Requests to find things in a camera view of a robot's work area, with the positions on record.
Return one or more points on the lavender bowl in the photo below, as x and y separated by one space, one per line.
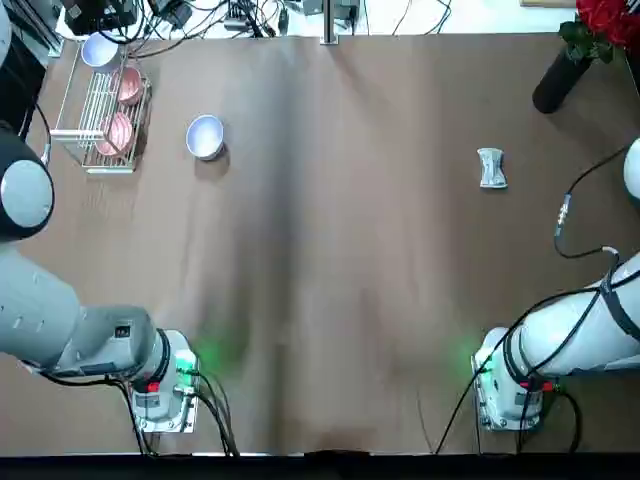
204 135
97 49

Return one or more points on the silver sponge cloth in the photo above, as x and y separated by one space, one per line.
492 167

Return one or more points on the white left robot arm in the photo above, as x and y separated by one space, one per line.
35 300

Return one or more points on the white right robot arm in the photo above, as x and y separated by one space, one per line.
565 340

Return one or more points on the pink bowl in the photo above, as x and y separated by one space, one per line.
129 85
117 132

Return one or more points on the black usb hub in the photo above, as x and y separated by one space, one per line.
240 22

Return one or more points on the black cylindrical vase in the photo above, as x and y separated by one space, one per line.
557 85

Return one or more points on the black electronics box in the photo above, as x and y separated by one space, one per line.
100 15

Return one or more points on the red flower bouquet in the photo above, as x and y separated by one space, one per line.
605 17

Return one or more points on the aluminium frame post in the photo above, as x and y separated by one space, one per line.
328 22

